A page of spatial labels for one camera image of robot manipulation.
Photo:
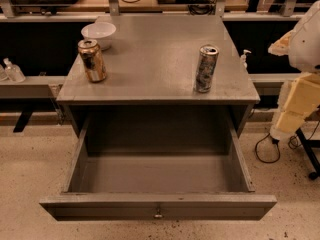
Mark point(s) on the metal drawer knob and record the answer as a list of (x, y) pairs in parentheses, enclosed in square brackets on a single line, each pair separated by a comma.
[(158, 214)]

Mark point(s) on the white pump bottle right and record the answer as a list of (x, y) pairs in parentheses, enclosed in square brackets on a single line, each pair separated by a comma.
[(243, 57)]

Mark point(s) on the gold soda can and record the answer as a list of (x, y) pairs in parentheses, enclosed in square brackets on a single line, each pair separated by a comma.
[(91, 55)]

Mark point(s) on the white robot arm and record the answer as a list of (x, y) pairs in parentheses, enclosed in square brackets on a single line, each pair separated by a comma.
[(305, 43)]

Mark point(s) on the open grey top drawer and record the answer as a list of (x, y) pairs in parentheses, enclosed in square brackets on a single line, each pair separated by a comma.
[(190, 166)]

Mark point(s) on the white bowl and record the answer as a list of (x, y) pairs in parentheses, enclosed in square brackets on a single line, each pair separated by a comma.
[(102, 32)]

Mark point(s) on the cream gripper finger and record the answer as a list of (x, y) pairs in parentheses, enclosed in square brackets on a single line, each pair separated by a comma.
[(285, 124), (282, 46)]

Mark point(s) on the clear sanitizer bottle left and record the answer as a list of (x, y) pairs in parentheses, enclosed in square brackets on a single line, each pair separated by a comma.
[(13, 71)]

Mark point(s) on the slim redbull can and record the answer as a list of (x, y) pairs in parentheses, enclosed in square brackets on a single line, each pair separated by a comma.
[(208, 56)]

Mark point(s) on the black stand leg with wheel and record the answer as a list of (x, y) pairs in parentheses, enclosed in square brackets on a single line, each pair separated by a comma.
[(308, 146)]

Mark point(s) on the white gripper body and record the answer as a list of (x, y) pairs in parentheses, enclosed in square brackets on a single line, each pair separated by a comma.
[(306, 47)]

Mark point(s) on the grey cabinet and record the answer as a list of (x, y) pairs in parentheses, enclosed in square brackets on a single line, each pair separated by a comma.
[(154, 57)]

